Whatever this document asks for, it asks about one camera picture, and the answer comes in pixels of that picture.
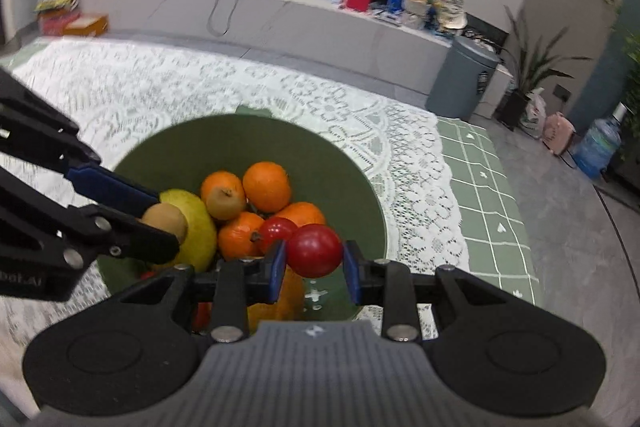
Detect grey trash can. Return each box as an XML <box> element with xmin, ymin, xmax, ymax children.
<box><xmin>426</xmin><ymin>36</ymin><xmax>501</xmax><ymax>120</ymax></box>

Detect ivy plant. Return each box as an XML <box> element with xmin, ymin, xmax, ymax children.
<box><xmin>620</xmin><ymin>32</ymin><xmax>640</xmax><ymax>162</ymax></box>

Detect green plastic colander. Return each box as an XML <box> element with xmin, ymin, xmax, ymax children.
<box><xmin>96</xmin><ymin>105</ymin><xmax>388</xmax><ymax>338</ymax></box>

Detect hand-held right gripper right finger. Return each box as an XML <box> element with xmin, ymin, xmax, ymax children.
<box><xmin>342</xmin><ymin>240</ymin><xmax>543</xmax><ymax>343</ymax></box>

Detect pink heater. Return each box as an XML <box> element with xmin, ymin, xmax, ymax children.
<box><xmin>542</xmin><ymin>112</ymin><xmax>576</xmax><ymax>156</ymax></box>

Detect orange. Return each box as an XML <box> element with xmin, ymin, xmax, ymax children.
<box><xmin>242</xmin><ymin>161</ymin><xmax>292</xmax><ymax>214</ymax></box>
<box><xmin>272</xmin><ymin>202</ymin><xmax>327</xmax><ymax>230</ymax></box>
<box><xmin>217</xmin><ymin>212</ymin><xmax>266</xmax><ymax>261</ymax></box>
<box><xmin>201</xmin><ymin>171</ymin><xmax>247</xmax><ymax>208</ymax></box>

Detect black cable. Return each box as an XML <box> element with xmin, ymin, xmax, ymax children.
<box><xmin>207</xmin><ymin>0</ymin><xmax>281</xmax><ymax>35</ymax></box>

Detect white plastic bag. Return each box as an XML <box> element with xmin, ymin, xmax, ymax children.
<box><xmin>520</xmin><ymin>88</ymin><xmax>547</xmax><ymax>138</ymax></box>

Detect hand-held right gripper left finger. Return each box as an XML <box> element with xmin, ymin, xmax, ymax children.
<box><xmin>112</xmin><ymin>239</ymin><xmax>288</xmax><ymax>344</ymax></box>

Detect pink box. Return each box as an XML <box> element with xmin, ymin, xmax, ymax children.
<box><xmin>37</xmin><ymin>9</ymin><xmax>81</xmax><ymax>36</ymax></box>

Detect blue water bottle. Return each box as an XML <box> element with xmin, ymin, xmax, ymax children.
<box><xmin>572</xmin><ymin>103</ymin><xmax>628</xmax><ymax>180</ymax></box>

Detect orange cardboard box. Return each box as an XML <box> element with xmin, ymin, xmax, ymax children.
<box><xmin>62</xmin><ymin>13</ymin><xmax>109</xmax><ymax>36</ymax></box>

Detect red-yellow mango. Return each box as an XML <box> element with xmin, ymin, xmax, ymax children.
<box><xmin>246</xmin><ymin>267</ymin><xmax>306</xmax><ymax>333</ymax></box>

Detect white lace tablecloth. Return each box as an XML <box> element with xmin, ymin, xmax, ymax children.
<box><xmin>0</xmin><ymin>39</ymin><xmax>471</xmax><ymax>358</ymax></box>

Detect small brown longan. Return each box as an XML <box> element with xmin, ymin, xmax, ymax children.
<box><xmin>141</xmin><ymin>203</ymin><xmax>189</xmax><ymax>244</ymax></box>
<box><xmin>206</xmin><ymin>187</ymin><xmax>247</xmax><ymax>221</ymax></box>

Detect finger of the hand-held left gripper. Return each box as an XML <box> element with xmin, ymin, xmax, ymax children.
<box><xmin>0</xmin><ymin>167</ymin><xmax>181</xmax><ymax>268</ymax></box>
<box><xmin>0</xmin><ymin>68</ymin><xmax>161</xmax><ymax>212</ymax></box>

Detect long-leaf potted plant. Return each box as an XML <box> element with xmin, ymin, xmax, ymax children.
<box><xmin>495</xmin><ymin>4</ymin><xmax>593</xmax><ymax>132</ymax></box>

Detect green grid table mat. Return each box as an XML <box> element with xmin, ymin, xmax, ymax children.
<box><xmin>436</xmin><ymin>116</ymin><xmax>538</xmax><ymax>308</ymax></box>

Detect white marble TV cabinet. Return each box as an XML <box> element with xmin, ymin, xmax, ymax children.
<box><xmin>77</xmin><ymin>0</ymin><xmax>516</xmax><ymax>120</ymax></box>

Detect yellow snack packets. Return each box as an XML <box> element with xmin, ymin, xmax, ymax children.
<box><xmin>34</xmin><ymin>0</ymin><xmax>80</xmax><ymax>12</ymax></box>

